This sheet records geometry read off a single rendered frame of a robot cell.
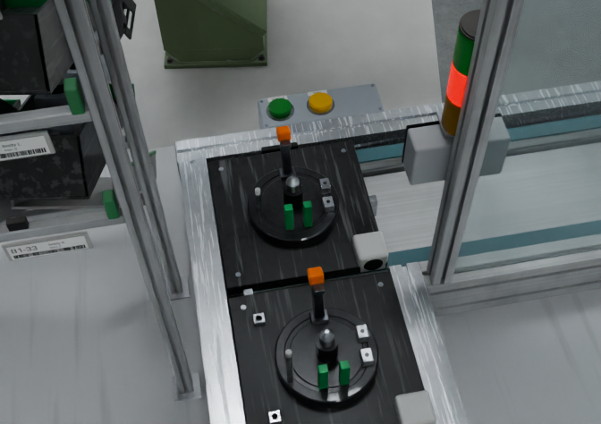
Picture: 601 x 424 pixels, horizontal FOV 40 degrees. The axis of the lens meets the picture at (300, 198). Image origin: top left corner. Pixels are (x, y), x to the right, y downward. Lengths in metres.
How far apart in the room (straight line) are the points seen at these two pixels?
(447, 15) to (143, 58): 1.61
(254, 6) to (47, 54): 0.86
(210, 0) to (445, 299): 0.67
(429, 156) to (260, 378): 0.38
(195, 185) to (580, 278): 0.62
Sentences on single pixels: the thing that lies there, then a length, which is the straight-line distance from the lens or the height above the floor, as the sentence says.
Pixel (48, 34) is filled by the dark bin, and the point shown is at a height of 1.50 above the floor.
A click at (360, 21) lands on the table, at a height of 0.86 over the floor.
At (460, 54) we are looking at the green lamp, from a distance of 0.92.
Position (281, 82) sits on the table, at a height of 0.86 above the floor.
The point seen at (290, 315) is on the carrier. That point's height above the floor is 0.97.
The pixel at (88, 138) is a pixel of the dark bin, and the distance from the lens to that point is 0.91.
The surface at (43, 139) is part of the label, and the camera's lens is 0.78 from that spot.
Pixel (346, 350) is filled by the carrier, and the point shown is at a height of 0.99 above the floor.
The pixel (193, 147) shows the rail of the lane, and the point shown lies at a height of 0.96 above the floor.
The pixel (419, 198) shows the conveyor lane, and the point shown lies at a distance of 1.37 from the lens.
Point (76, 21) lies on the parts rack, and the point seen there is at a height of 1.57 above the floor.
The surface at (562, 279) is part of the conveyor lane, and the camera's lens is 1.33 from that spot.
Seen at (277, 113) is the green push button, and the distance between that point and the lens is 1.40.
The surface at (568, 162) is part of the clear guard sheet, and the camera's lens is 1.09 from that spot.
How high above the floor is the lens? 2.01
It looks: 54 degrees down
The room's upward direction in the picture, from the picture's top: 1 degrees counter-clockwise
